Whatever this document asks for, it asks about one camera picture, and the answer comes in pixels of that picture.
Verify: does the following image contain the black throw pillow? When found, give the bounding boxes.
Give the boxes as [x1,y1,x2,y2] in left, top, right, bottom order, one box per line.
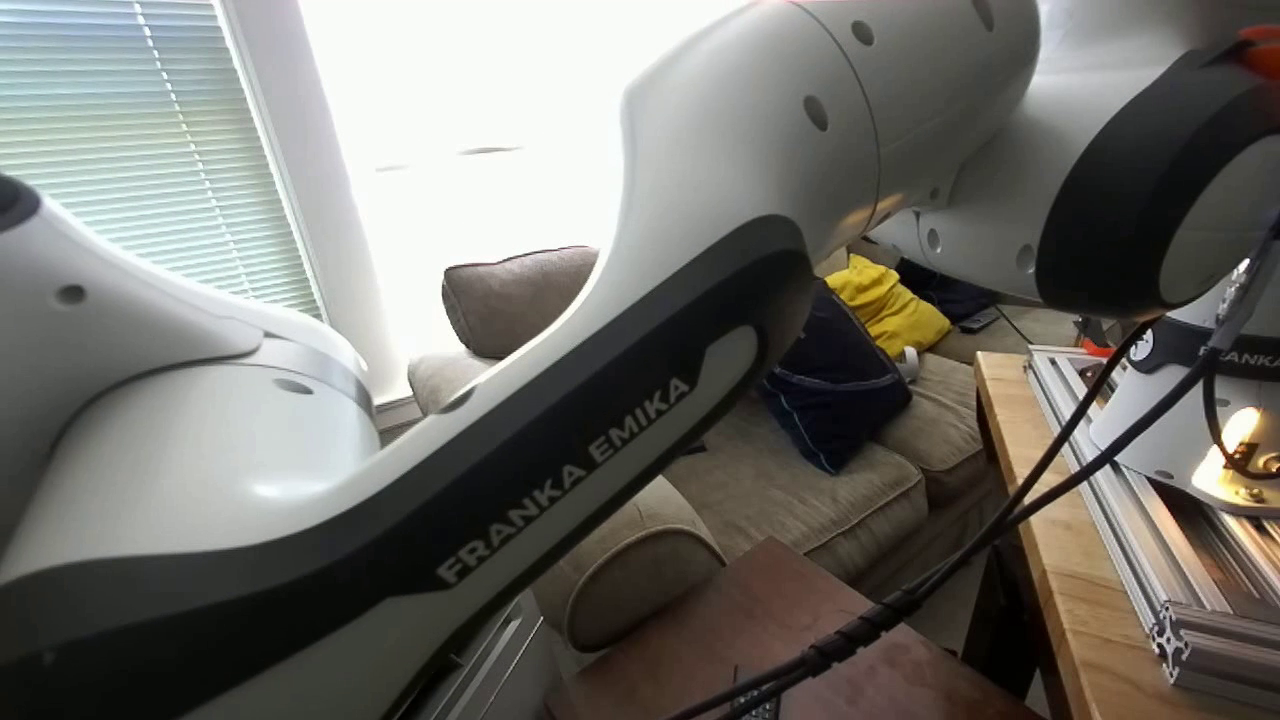
[897,257,998,333]

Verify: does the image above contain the dark brown wooden coffee table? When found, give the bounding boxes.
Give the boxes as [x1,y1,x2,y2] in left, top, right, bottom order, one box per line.
[547,535,1042,720]

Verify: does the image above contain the beige fabric sofa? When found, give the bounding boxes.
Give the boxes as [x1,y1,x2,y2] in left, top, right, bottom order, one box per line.
[402,241,1007,655]

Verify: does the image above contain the yellow cloth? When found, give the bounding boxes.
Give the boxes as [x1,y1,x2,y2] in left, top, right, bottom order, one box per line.
[819,252,956,361]

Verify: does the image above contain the white window blinds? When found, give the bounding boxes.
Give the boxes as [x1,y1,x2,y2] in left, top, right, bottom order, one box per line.
[0,0,322,318]

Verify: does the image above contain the navy throw pillow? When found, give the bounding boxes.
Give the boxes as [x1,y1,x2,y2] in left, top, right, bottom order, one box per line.
[756,280,918,476]

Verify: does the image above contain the aluminium rail robot base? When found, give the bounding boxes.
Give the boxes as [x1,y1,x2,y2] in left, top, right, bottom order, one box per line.
[1022,339,1280,704]

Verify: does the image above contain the small red black object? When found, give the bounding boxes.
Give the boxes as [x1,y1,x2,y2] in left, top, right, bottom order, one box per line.
[1076,307,1127,361]

